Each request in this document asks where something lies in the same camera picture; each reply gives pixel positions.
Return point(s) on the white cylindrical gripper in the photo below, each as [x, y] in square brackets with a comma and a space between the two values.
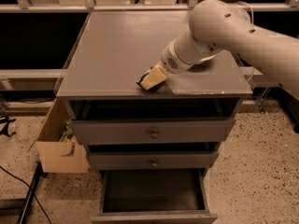
[170, 60]

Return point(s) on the blue rxbar blueberry wrapper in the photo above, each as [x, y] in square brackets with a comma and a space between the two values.
[143, 77]

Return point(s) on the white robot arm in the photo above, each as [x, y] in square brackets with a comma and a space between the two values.
[214, 26]

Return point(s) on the grey top drawer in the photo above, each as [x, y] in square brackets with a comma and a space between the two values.
[96, 132]

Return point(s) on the grey drawer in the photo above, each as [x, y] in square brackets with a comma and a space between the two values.
[96, 132]
[153, 197]
[152, 160]

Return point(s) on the grey drawer cabinet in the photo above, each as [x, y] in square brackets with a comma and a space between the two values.
[116, 49]

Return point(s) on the grey middle drawer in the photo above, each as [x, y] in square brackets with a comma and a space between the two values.
[152, 160]

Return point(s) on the grey bottom drawer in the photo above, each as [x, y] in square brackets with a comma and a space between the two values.
[153, 197]

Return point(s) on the green item in box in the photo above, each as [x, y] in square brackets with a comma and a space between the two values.
[66, 131]

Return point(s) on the cardboard box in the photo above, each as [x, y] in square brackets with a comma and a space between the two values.
[59, 157]

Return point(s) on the black metal floor bar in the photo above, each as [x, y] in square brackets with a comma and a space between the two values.
[30, 195]

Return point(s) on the black stand foot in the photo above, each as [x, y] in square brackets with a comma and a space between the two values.
[5, 120]

